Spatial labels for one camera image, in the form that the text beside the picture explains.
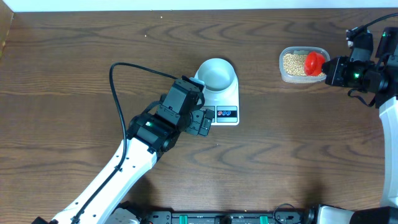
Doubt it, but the orange measuring scoop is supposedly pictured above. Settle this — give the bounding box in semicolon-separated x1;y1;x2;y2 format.
304;52;326;76

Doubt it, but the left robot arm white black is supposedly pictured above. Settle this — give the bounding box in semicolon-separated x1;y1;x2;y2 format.
51;106;215;223

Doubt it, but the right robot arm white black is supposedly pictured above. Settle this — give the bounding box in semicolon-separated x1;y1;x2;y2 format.
314;26;397;224

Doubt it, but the white digital kitchen scale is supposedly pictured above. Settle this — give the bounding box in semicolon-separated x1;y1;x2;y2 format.
194;67;241;126

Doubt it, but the grey bowl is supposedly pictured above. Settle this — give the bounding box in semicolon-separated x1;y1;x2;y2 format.
197;58;237;91

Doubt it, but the clear plastic soybean container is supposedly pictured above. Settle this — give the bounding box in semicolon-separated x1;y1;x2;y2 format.
279;47;330;84

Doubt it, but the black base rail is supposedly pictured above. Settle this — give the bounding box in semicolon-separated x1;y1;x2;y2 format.
141;210;317;224

